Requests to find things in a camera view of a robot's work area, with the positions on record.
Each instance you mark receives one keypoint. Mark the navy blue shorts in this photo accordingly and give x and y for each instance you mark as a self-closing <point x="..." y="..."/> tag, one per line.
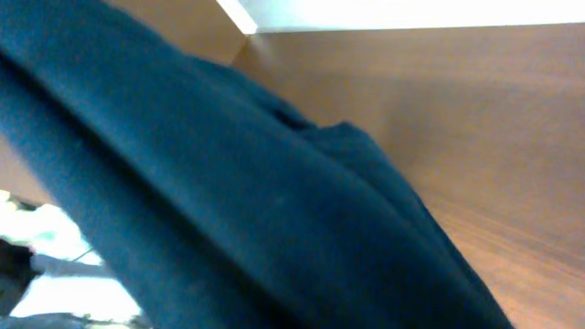
<point x="215" y="203"/>

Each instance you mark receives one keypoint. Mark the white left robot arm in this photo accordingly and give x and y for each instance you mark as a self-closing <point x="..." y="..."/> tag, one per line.
<point x="51" y="277"/>

